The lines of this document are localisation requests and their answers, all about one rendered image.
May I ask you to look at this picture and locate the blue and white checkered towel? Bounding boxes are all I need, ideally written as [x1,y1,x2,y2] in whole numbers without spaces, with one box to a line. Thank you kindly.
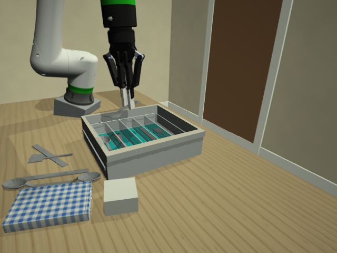
[2,181,92,233]

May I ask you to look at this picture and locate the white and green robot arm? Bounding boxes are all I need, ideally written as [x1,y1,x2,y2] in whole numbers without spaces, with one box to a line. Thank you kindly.
[30,0,137,106]

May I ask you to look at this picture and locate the grey metal fork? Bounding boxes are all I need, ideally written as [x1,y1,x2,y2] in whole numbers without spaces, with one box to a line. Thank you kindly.
[116,133,123,141]
[102,101,140,118]

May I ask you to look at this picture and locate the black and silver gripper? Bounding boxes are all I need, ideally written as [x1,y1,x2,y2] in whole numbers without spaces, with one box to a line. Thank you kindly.
[103,29,145,110]

